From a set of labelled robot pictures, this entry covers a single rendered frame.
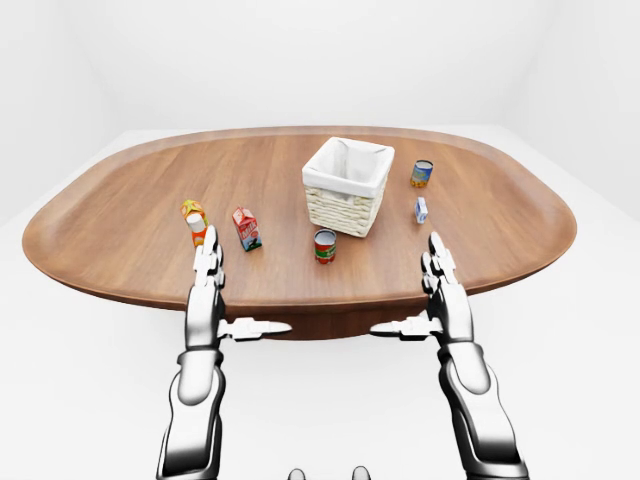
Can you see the orange juice carton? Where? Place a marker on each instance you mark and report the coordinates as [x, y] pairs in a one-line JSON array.
[[192, 207]]

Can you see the orange bottle with white cap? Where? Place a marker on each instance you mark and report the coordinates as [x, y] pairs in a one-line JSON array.
[[198, 231]]

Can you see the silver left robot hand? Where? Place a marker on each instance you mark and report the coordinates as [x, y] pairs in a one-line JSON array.
[[204, 310]]

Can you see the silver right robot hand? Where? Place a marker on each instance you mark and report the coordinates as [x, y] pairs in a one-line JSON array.
[[452, 310]]

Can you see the red milk carton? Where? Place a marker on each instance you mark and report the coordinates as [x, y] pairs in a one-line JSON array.
[[246, 229]]

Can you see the red tomato tin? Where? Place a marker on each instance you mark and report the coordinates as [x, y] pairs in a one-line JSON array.
[[325, 246]]

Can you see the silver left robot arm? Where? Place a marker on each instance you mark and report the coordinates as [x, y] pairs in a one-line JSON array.
[[192, 415]]

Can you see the blue and yellow tin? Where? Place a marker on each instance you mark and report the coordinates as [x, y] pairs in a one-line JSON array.
[[421, 174]]

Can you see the small white and blue carton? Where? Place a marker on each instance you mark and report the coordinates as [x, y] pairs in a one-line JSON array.
[[421, 210]]

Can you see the white wicker basket with liner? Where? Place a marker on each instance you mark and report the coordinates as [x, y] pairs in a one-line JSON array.
[[347, 186]]

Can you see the small dark rounded shape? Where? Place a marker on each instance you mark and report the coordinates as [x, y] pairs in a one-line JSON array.
[[360, 473], [296, 474]]

